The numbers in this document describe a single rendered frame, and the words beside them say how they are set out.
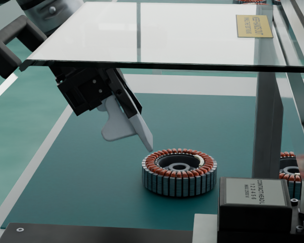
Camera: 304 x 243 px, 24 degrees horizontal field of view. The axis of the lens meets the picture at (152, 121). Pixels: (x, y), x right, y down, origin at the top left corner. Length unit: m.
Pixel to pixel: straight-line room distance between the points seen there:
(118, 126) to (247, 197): 0.36
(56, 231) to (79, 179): 0.20
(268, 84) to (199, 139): 0.45
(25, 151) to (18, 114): 0.53
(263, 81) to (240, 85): 0.77
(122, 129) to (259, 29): 0.38
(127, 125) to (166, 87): 0.59
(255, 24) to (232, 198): 0.16
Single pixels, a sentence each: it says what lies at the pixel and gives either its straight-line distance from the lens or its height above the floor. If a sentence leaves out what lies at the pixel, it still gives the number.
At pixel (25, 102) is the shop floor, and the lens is 3.89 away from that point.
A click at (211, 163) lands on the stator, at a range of 1.04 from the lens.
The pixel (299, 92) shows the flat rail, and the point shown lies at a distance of 0.52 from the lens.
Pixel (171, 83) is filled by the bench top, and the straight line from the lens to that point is 1.56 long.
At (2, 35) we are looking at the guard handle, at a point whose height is 1.06.
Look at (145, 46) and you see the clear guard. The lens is 0.55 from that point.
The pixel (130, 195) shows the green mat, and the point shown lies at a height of 0.75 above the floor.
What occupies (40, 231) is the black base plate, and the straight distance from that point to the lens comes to 0.90.
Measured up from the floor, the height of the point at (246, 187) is 0.92.
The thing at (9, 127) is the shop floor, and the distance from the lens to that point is 3.54.
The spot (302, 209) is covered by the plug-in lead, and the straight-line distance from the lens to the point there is 0.66.
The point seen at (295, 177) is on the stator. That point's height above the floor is 0.78.
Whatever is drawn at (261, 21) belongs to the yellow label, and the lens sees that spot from 0.65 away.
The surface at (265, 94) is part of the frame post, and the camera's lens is 0.80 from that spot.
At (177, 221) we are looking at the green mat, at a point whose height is 0.75.
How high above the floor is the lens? 1.20
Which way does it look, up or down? 20 degrees down
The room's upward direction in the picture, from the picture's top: straight up
